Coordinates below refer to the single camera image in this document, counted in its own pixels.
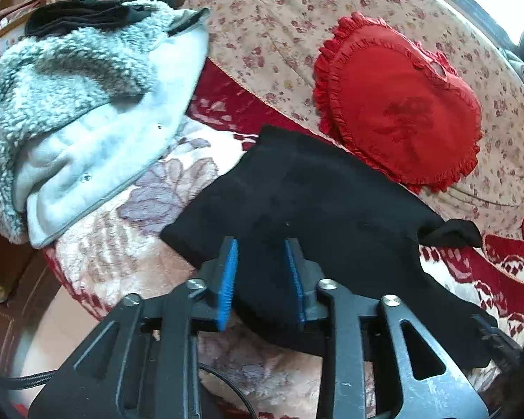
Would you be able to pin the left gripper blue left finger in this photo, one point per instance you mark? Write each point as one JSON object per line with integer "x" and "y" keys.
{"x": 141, "y": 361}

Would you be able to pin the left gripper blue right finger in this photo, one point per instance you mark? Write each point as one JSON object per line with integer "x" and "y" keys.
{"x": 413, "y": 375}

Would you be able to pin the black pants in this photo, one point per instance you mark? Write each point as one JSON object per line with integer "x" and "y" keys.
{"x": 362, "y": 229}

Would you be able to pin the red and white plush blanket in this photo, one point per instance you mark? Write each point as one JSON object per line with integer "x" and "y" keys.
{"x": 116, "y": 250}

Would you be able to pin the large red heart pillow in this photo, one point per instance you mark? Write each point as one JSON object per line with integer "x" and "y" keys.
{"x": 400, "y": 108}

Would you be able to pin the grey fleece jacket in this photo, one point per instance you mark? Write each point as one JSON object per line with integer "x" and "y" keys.
{"x": 85, "y": 113}

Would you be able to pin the black garment on jacket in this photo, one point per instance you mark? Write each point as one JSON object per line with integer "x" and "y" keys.
{"x": 63, "y": 17}

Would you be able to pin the floral beige quilt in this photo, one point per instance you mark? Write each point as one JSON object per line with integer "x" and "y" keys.
{"x": 270, "y": 47}

